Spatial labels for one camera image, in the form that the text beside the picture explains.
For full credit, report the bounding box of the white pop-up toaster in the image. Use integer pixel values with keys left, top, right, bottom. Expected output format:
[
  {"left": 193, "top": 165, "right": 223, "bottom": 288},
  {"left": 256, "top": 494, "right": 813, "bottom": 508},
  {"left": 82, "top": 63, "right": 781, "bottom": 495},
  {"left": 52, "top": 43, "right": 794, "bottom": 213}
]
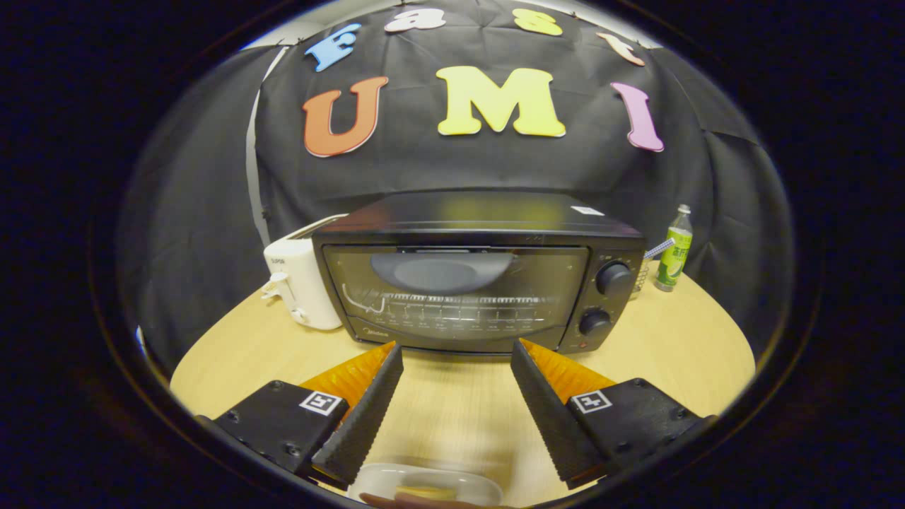
[{"left": 262, "top": 214, "right": 349, "bottom": 332}]

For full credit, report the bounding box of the green label drink bottle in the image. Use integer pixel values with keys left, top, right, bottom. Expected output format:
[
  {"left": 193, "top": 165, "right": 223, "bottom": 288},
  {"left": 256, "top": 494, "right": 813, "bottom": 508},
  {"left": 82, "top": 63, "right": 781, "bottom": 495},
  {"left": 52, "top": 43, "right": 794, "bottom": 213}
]
[{"left": 654, "top": 204, "right": 694, "bottom": 293}]

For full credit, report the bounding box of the wire mesh basket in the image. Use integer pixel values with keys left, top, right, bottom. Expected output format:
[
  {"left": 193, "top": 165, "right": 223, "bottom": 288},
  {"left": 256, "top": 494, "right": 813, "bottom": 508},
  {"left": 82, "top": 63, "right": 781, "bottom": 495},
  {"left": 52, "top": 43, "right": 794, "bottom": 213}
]
[{"left": 629, "top": 251, "right": 655, "bottom": 298}]

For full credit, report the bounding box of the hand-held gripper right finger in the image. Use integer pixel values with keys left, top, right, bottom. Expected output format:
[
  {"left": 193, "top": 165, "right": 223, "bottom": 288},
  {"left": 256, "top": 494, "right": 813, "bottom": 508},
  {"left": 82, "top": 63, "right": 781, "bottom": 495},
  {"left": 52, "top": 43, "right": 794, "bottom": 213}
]
[{"left": 510, "top": 338, "right": 715, "bottom": 490}]

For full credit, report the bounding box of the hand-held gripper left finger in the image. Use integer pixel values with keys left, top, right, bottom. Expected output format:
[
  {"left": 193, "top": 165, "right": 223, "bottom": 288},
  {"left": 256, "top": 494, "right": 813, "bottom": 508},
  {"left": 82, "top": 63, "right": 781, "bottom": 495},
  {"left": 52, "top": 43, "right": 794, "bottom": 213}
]
[{"left": 212, "top": 341, "right": 405, "bottom": 491}]

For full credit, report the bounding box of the ridged bread roll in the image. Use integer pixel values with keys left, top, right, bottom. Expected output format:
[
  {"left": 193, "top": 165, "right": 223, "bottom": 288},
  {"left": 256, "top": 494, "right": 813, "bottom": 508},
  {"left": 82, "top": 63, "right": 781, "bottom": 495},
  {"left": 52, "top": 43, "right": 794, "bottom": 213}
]
[{"left": 396, "top": 484, "right": 457, "bottom": 501}]

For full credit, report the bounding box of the small white plate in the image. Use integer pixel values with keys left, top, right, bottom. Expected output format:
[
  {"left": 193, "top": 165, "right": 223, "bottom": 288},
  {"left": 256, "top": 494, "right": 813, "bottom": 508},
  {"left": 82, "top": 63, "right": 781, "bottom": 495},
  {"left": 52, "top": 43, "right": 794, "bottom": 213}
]
[{"left": 348, "top": 463, "right": 504, "bottom": 508}]

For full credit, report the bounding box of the black toaster oven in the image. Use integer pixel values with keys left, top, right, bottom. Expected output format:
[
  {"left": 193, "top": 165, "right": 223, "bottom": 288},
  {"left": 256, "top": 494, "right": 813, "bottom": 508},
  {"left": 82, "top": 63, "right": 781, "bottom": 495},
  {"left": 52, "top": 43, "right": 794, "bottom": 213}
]
[{"left": 311, "top": 189, "right": 648, "bottom": 356}]

